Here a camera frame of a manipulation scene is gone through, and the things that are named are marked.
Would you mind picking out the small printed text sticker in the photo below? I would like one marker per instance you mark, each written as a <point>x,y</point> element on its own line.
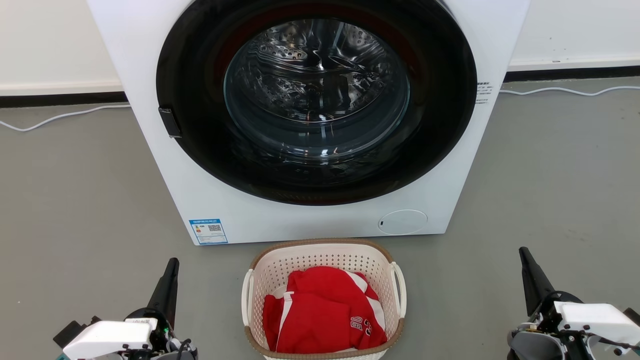
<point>483,92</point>

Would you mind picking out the white front-load washing machine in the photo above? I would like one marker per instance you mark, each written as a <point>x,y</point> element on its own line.
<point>450,200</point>

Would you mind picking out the white perforated laundry basket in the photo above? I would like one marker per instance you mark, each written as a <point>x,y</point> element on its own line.
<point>320,255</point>

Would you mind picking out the round white filter cover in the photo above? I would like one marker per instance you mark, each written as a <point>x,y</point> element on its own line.
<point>402,222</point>

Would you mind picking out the steel washing drum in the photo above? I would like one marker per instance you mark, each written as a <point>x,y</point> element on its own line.
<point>315,90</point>

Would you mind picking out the red and white garment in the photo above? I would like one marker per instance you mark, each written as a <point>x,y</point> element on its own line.
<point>315,310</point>

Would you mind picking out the blue energy label sticker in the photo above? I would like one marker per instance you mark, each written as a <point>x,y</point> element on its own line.
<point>208,231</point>

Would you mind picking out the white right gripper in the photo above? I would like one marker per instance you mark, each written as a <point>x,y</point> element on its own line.
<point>590,320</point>

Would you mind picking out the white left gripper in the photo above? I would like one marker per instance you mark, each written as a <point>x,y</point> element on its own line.
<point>107,337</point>

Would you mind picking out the black round washer door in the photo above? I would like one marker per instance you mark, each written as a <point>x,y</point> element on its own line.
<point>200,150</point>

